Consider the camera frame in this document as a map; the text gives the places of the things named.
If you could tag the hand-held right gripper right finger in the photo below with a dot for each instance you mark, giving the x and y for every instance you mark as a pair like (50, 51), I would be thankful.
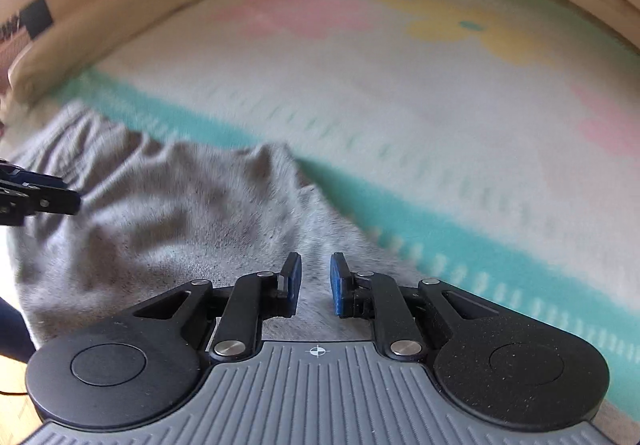
(340, 285)

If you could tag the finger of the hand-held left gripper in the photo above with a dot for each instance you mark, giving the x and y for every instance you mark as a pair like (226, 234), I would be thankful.
(55, 202)
(30, 177)

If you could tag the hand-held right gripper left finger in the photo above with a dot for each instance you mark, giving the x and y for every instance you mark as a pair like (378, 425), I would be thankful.
(291, 285)

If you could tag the grey pants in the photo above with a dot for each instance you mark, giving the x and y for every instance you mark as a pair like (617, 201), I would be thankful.
(175, 225)

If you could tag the person's dark blue clothing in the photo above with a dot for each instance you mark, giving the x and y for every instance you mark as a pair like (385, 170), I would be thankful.
(12, 330)

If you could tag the cream pillow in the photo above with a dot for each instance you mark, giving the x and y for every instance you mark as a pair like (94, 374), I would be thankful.
(100, 25)

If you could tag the flower printed bed blanket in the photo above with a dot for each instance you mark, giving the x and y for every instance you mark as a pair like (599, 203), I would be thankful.
(400, 100)

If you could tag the cream wooden shelf frame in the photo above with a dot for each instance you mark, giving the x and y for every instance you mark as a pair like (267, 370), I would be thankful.
(37, 15)

